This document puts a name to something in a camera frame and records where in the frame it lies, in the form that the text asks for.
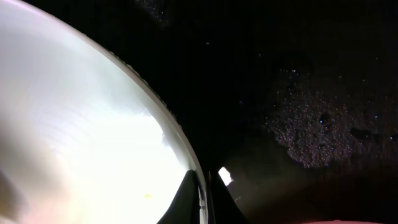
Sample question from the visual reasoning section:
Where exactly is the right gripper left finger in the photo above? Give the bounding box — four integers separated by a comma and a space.
158, 170, 201, 224

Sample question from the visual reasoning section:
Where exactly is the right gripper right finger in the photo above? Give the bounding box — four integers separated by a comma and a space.
207, 171, 249, 224

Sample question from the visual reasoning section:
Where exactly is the white pink plate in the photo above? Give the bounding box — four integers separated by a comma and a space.
1, 1, 209, 224

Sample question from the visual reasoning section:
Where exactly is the black round tray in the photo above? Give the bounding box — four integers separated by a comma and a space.
34, 1, 397, 223

